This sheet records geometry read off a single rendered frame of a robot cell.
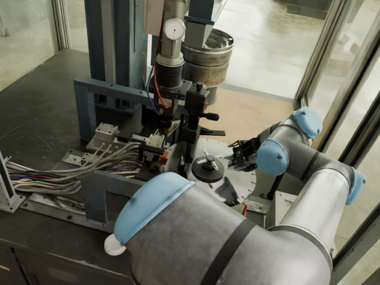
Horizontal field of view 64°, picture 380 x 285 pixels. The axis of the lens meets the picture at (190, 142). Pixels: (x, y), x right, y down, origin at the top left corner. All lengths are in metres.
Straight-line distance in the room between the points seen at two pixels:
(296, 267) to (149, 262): 0.16
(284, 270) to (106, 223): 0.84
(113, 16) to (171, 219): 1.16
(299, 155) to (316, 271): 0.35
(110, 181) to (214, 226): 0.62
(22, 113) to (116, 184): 0.85
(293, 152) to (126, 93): 0.72
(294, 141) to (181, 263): 0.45
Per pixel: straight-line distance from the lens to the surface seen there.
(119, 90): 1.21
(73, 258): 1.07
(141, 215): 0.36
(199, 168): 1.01
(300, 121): 0.75
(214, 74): 1.57
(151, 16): 0.86
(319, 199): 0.53
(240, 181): 1.02
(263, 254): 0.34
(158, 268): 0.37
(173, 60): 0.81
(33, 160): 1.39
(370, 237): 0.90
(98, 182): 0.96
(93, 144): 1.32
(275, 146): 0.68
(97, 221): 1.12
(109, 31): 1.42
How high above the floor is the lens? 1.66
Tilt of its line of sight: 39 degrees down
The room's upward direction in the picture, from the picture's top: 9 degrees clockwise
